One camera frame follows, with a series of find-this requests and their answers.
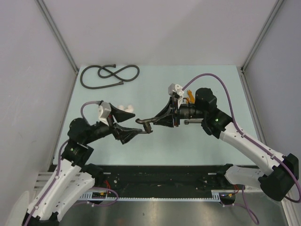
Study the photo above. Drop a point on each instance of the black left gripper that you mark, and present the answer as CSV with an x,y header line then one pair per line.
x,y
125,134

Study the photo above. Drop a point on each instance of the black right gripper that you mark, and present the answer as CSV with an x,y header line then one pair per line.
x,y
164,119

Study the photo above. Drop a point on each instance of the white plastic pipe tee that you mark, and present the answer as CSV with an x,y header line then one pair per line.
x,y
129,109

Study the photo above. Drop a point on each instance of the brushed steel water faucet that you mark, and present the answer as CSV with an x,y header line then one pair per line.
x,y
147,124

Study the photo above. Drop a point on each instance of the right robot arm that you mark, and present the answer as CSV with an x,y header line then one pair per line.
x,y
275,174

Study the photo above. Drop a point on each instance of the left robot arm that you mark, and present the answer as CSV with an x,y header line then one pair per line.
x,y
72,176

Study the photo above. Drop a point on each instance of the white plastic pipe coupling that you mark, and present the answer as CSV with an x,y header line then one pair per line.
x,y
121,107

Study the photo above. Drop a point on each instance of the dark metal L-shaped faucet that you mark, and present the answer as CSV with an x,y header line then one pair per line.
x,y
194,121

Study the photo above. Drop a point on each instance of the orange faucet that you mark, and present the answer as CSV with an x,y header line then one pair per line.
x,y
190,97

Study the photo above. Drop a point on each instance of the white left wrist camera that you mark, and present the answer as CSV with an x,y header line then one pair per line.
x,y
104,111

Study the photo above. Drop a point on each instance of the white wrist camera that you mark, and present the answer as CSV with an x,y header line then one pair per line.
x,y
104,111
175,90

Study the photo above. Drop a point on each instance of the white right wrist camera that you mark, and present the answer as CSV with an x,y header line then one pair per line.
x,y
175,90

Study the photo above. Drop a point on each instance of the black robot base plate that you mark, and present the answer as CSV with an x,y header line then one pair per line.
x,y
162,181

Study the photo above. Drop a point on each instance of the slotted grey cable duct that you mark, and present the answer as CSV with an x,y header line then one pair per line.
x,y
101,196

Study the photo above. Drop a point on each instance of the right aluminium frame post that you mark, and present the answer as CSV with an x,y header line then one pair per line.
x,y
263,32

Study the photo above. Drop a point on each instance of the aluminium frame post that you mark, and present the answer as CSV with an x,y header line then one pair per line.
x,y
263,32
56,33

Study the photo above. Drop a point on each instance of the left aluminium frame post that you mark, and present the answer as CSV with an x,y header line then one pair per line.
x,y
56,33

